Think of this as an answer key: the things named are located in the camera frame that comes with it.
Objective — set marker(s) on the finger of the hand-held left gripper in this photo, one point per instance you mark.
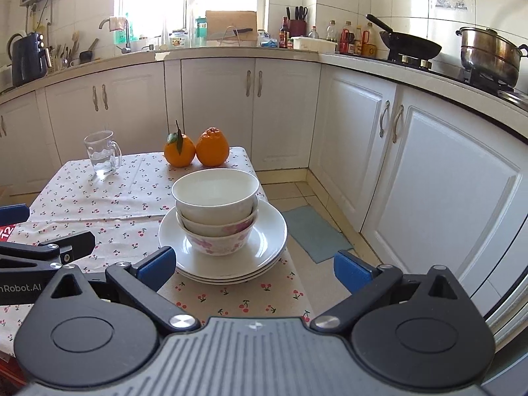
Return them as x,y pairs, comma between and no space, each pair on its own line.
70,245
12,214

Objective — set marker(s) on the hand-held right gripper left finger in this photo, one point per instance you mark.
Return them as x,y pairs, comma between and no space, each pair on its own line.
159,270

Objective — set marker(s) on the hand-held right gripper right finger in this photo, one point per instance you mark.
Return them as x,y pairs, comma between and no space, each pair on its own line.
350,272

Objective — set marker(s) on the white bowl pink floral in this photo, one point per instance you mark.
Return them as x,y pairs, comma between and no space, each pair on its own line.
214,243
218,225

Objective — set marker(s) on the white floral plate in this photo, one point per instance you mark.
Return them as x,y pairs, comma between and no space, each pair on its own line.
222,281
222,276

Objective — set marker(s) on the white plate with brown stain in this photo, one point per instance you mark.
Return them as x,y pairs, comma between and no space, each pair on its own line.
264,235

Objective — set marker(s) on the plain white bowl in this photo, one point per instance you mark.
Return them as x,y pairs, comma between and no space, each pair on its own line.
214,192

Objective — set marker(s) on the red gift box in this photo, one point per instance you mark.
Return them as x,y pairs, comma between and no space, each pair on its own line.
6,234

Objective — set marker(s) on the cherry print tablecloth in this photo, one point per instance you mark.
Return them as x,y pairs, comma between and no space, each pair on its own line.
103,210

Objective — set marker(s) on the grey green floor mat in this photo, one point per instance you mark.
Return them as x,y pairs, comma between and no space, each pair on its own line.
313,235

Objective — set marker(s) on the clear glass mug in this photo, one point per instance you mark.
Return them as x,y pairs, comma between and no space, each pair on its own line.
101,156

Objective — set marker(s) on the orange with green leaf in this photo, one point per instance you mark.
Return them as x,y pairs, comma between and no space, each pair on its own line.
179,152

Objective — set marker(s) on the bumpy orange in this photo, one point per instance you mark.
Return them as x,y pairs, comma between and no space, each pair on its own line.
212,148

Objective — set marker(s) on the white kitchen appliance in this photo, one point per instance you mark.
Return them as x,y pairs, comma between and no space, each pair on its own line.
5,80

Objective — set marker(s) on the silver white appliance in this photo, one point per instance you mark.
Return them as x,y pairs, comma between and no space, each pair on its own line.
511,297

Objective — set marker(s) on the kitchen utensils in holder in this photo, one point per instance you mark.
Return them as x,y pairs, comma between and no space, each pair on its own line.
62,57

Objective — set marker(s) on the small black pot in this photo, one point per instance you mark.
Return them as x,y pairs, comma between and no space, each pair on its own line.
86,57

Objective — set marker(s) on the metal sink faucet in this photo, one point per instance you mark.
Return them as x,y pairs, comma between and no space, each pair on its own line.
126,49

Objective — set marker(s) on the green dish soap bottle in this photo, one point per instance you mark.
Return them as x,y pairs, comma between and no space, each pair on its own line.
121,37

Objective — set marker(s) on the pink cloth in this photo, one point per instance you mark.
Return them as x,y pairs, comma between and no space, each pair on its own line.
117,22

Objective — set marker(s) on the beige kitchen countertop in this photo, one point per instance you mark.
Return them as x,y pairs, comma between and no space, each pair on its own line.
198,52

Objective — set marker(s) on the gas stove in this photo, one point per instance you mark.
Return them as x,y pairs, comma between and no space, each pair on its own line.
453,75

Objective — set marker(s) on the yellow oil bottle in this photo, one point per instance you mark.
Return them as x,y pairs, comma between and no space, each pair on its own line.
370,47

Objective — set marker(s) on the red sauce bottle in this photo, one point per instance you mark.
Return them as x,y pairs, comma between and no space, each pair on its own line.
346,43

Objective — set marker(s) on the white rectangular tray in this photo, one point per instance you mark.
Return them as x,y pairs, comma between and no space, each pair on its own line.
313,45

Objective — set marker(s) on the floral lidded jar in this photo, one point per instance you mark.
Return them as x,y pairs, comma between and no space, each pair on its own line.
179,40

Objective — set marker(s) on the black wok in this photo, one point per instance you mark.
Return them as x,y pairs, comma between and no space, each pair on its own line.
412,47

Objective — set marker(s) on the clear plastic bottle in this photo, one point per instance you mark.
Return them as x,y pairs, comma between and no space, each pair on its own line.
331,33
314,33

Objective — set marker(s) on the teal plastic container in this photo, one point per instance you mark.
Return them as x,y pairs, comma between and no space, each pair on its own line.
201,31

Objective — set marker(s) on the blue white packet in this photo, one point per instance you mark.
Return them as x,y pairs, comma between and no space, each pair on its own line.
268,41

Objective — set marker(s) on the dark sauce bottle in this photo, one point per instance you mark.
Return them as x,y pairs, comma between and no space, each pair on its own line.
284,35

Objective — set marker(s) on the dark red knife block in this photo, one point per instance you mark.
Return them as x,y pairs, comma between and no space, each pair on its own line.
297,28

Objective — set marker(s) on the stainless steel pot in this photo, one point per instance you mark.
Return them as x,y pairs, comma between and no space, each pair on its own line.
491,57

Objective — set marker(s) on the wooden cutting board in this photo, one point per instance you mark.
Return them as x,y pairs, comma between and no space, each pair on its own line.
231,20

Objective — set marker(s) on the kitchenware wall sticker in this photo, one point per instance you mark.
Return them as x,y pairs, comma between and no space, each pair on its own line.
451,1

